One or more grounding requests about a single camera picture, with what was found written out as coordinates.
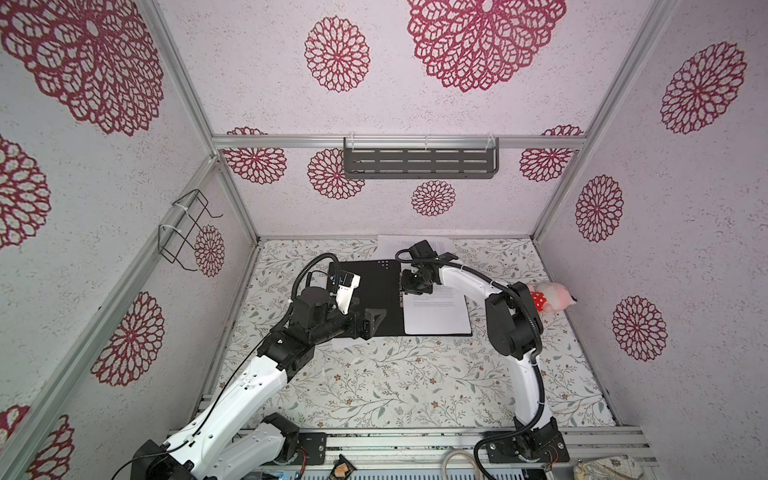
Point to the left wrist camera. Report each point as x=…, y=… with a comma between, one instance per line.
x=348, y=282

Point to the grey wall shelf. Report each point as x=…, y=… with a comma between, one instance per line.
x=425, y=163

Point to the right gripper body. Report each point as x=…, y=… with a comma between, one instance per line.
x=414, y=282

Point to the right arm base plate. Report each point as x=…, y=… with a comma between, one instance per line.
x=543, y=444

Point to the blue black folder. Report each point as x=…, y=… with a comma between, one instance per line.
x=380, y=289

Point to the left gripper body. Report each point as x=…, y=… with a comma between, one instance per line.
x=336, y=324

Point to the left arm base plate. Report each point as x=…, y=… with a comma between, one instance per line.
x=300, y=447

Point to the patterned cloth bag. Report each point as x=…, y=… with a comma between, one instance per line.
x=621, y=467

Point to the printed paper sheet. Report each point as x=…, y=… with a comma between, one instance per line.
x=444, y=312
x=389, y=245

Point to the printed paper sheet back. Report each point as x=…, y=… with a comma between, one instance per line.
x=389, y=245

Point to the black wire wall rack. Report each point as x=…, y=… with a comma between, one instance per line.
x=192, y=242

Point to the pink plush toy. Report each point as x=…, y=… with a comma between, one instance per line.
x=551, y=297

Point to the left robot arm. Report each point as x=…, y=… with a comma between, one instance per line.
x=207, y=447

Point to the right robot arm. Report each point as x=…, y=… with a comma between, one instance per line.
x=513, y=327

